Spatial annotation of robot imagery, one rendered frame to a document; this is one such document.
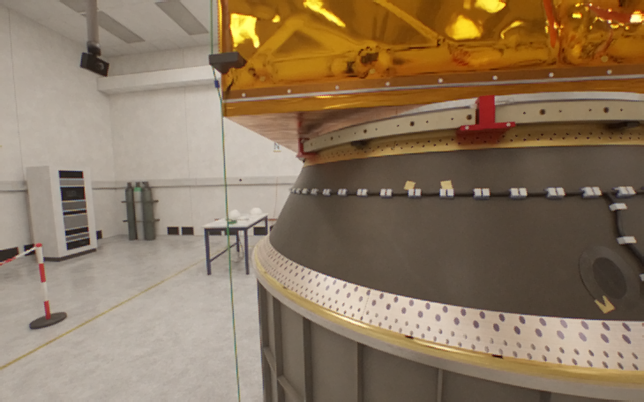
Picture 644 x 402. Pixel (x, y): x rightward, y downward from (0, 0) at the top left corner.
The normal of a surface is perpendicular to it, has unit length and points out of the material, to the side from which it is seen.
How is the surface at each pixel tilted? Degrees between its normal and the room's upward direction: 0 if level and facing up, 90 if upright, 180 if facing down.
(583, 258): 62
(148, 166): 90
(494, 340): 43
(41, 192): 90
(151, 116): 90
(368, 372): 90
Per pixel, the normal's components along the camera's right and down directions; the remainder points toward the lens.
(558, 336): -0.19, -0.67
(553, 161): -0.15, -0.40
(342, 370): -0.65, 0.07
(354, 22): -0.11, 0.06
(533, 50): -0.07, 0.57
